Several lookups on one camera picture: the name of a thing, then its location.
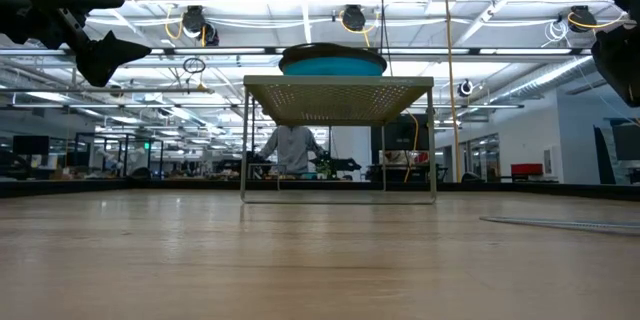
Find person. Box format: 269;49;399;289
257;125;326;177

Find silver ventilation duct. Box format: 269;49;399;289
492;54;601;106

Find green perforated metal shelf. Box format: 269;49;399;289
239;74;437;206

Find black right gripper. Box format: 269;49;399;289
591;23;640;109

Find red background box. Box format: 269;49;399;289
510;163;544;177

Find black background monitor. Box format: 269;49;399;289
12;134;51;157
593;118;640;185

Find black hanging cable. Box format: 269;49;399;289
378;0;394;77

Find black background panel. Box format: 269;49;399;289
369;113;431;184

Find blue bowl with grey rim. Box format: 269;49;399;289
278;42;389;77

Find black metal table frame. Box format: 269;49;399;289
0;177;640;202

